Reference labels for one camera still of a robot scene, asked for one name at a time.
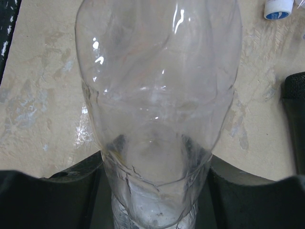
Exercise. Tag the black microphone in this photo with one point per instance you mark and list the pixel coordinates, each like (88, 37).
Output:
(293, 97)

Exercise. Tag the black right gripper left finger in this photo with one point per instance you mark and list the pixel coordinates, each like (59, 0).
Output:
(76, 198)

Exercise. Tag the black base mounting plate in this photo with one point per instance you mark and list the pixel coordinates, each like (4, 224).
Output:
(9, 10)

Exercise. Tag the clear bottle blue cap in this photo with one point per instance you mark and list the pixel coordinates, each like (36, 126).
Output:
(158, 81)
(280, 9)

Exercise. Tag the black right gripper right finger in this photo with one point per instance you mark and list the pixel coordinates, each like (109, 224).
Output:
(234, 199)

